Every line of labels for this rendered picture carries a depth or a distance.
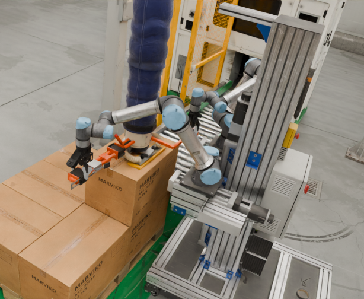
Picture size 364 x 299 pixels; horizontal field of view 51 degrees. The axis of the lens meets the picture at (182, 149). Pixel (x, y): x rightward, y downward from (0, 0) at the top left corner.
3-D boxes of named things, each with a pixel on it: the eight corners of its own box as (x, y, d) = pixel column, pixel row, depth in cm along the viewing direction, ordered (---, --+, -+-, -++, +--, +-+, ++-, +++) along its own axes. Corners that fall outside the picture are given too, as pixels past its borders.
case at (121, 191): (130, 166, 322) (135, 124, 301) (172, 185, 310) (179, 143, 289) (84, 203, 274) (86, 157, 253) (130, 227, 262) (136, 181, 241)
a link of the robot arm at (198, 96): (207, 91, 257) (195, 92, 253) (204, 106, 262) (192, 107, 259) (201, 86, 262) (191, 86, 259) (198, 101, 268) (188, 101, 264)
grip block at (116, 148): (113, 149, 249) (114, 141, 246) (125, 154, 246) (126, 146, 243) (105, 154, 243) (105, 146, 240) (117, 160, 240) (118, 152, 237)
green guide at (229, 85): (224, 84, 513) (226, 78, 509) (231, 86, 510) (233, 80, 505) (165, 127, 387) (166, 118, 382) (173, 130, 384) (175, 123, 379)
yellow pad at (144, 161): (153, 144, 281) (155, 139, 279) (165, 149, 278) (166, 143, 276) (127, 164, 255) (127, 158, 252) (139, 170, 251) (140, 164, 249)
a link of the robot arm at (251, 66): (216, 126, 273) (262, 60, 257) (206, 115, 283) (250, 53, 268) (227, 131, 280) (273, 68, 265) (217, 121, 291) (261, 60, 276)
